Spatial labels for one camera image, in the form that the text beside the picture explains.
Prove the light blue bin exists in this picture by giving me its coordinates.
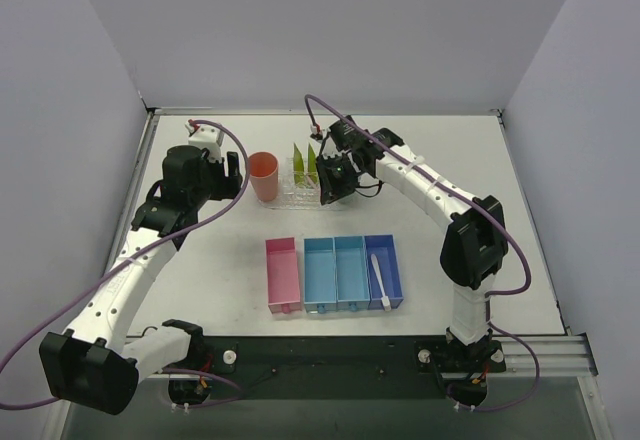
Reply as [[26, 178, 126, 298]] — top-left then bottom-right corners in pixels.
[[334, 236, 370, 312], [304, 237, 337, 314]]

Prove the yellow-green toothpaste tube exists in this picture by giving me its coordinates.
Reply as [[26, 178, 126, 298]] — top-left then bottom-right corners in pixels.
[[306, 144, 318, 179], [292, 144, 306, 187]]

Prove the clear textured plastic box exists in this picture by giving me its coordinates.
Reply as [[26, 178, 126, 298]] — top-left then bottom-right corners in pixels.
[[279, 158, 321, 206]]

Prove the purple-blue storage bin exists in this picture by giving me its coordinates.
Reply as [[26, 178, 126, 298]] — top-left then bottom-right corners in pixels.
[[364, 234, 404, 310]]

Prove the light blue bin middle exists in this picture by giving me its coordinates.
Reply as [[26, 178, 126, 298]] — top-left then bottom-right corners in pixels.
[[334, 236, 370, 312]]

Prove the pink storage bin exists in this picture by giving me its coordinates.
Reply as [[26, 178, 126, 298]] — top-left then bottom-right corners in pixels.
[[265, 237, 302, 314]]

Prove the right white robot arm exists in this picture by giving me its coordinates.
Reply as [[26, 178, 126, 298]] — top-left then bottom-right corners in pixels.
[[312, 120, 508, 348]]

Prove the white toothbrush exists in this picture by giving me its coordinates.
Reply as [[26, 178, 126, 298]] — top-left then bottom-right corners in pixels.
[[371, 254, 391, 312]]

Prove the light blue bin left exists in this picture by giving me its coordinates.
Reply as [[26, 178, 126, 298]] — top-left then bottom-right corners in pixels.
[[304, 237, 337, 314]]

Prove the pink toothbrush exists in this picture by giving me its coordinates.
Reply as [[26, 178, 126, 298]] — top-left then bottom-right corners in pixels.
[[304, 175, 319, 185]]

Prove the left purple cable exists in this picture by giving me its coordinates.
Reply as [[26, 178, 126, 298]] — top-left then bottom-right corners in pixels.
[[0, 118, 251, 409]]

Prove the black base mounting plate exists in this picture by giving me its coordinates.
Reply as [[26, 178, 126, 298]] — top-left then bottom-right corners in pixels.
[[164, 335, 506, 408]]

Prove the clear textured oval tray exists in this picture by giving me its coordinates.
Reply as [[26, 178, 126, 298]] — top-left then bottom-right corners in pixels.
[[259, 174, 358, 211]]

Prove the orange plastic cup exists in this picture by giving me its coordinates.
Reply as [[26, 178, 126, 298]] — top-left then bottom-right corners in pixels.
[[249, 152, 279, 202]]

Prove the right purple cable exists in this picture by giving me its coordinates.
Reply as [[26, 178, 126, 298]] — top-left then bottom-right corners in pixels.
[[303, 93, 541, 413]]

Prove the purple cable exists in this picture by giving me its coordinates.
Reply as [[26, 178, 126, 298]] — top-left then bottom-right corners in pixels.
[[303, 93, 541, 413], [0, 118, 251, 409]]

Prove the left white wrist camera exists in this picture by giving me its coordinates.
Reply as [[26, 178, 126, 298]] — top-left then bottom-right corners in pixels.
[[185, 120, 224, 163]]

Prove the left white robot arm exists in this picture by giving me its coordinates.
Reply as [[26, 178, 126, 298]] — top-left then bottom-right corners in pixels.
[[39, 145, 246, 415]]

